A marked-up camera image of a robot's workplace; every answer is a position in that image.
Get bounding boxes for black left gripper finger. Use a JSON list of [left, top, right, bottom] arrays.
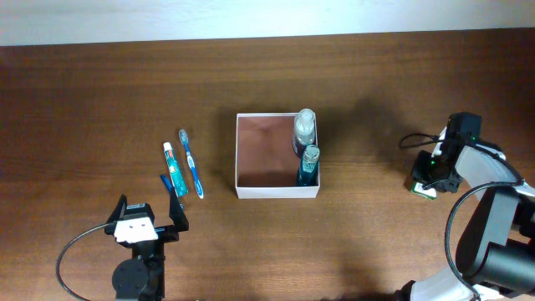
[[168, 193, 189, 233], [107, 194, 128, 223]]

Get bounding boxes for green white soap box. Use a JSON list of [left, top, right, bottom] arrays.
[[410, 181, 437, 200]]

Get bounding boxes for blue mouthwash bottle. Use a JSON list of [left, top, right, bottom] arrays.
[[297, 145, 320, 186]]

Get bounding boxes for purple foam soap bottle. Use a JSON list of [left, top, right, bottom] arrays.
[[293, 109, 316, 157]]

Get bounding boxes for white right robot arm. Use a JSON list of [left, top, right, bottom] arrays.
[[395, 112, 534, 301]]

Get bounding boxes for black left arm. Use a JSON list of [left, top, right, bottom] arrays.
[[104, 193, 189, 301]]

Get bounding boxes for green toothpaste tube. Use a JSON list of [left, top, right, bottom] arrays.
[[163, 142, 188, 197]]

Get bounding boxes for blue pen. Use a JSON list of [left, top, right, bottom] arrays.
[[160, 174, 184, 210]]

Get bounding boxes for blue white toothbrush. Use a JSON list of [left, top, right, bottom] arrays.
[[179, 129, 204, 199]]

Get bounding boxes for white box pink inside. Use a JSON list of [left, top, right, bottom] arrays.
[[234, 113, 321, 199]]

